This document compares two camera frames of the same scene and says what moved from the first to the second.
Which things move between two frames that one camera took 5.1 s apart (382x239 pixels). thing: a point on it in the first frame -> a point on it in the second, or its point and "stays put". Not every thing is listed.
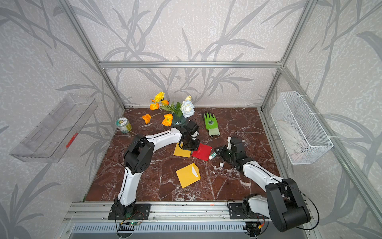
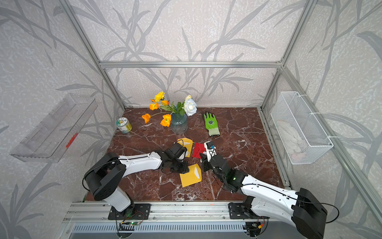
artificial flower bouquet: x=186 y=108 stays put
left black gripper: x=195 y=148 -> x=184 y=169
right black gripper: x=222 y=150 -> x=204 y=162
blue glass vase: x=178 y=121 stays put
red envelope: x=203 y=152 stays put
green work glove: x=212 y=124 stays put
